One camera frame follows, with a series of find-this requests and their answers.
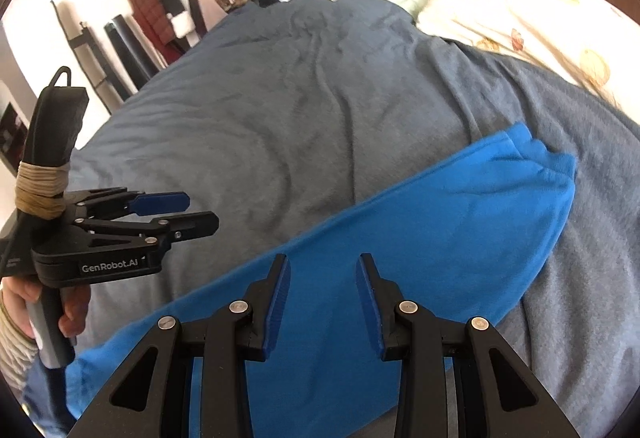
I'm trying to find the grey blanket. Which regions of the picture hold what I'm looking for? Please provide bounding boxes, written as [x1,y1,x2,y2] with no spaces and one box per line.
[67,0,640,438]

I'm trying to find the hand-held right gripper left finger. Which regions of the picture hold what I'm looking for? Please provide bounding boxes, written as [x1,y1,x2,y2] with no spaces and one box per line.
[65,253,292,438]

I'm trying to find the blue pants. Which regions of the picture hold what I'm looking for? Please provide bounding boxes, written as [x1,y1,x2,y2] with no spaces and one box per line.
[65,122,578,438]

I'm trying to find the black tower appliance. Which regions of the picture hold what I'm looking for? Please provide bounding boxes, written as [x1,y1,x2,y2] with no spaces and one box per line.
[104,14,163,79]

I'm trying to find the black coat stand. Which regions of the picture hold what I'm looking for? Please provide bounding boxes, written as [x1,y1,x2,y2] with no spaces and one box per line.
[70,21,133,104]

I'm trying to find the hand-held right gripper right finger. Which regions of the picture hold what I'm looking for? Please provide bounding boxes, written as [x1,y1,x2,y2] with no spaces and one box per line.
[354,253,581,438]

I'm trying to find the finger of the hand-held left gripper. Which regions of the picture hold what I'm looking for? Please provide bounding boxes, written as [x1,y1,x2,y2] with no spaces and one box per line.
[75,212,220,249]
[75,188,191,219]

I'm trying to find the cream floral pillow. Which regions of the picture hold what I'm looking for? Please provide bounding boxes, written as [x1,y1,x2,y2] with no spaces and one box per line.
[417,0,640,119]

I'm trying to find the person's left forearm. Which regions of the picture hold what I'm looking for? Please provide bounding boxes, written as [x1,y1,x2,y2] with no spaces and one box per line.
[0,303,41,389]

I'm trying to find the person's left hand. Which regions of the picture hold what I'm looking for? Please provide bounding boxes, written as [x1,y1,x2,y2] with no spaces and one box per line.
[0,278,93,339]

